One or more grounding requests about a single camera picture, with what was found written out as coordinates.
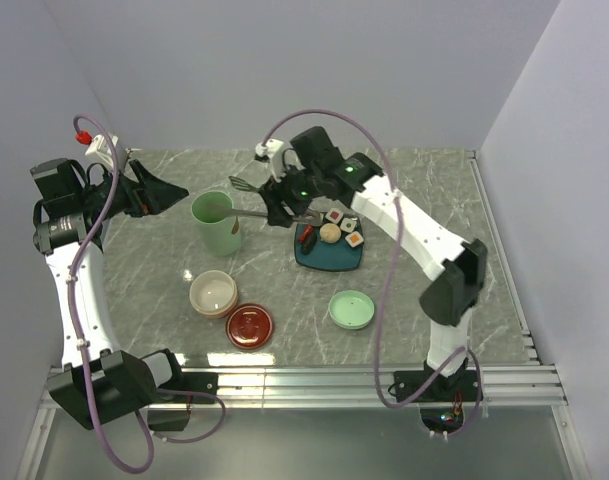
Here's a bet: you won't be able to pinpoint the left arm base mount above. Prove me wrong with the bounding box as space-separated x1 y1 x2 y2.
147 372 218 433

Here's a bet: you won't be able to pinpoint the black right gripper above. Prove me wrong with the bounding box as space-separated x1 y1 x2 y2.
259 157 325 229

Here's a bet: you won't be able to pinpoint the green sushi roll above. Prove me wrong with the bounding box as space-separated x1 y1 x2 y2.
339 217 358 234

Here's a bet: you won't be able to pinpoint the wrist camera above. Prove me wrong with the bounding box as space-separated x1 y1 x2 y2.
254 139 287 181
85 134 128 171

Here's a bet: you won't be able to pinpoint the teal square plate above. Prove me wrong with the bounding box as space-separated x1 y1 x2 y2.
293 210 365 272

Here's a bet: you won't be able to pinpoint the green round lid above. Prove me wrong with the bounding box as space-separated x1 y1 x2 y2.
328 290 375 330

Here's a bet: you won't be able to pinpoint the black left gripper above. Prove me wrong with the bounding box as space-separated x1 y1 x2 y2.
77 159 187 221

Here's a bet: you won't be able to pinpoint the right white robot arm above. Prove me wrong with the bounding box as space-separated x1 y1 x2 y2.
255 126 488 400

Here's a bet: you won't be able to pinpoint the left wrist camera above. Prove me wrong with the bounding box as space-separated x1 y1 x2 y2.
85 134 128 171

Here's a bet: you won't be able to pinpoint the black spiky toy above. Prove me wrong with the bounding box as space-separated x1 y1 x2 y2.
301 233 318 255

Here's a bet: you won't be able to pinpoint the cream inner bowl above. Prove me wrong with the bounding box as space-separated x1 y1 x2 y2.
189 270 239 319

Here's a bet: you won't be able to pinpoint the green cylindrical lunch container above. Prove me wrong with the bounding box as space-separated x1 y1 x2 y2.
191 191 242 256

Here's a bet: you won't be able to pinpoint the red round lid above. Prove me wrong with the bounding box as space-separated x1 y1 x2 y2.
225 303 274 350

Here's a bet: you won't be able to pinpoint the orange sushi roll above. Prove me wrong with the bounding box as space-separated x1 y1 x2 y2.
345 231 364 248

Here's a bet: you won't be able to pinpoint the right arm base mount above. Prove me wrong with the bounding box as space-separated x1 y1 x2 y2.
387 368 484 438

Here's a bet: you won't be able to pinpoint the red centre sushi roll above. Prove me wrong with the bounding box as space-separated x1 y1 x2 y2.
325 208 344 224

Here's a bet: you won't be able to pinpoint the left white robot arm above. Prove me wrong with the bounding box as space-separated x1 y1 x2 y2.
31 158 188 430

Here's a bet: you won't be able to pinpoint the beige bun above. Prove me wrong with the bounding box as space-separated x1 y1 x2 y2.
319 223 342 244

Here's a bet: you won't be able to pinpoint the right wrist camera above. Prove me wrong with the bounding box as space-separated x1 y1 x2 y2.
254 139 287 181

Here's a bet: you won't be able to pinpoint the steel serving tongs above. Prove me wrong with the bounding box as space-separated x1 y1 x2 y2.
206 176 324 228

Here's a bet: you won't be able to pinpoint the aluminium rail frame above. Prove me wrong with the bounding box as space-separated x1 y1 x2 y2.
14 149 593 480

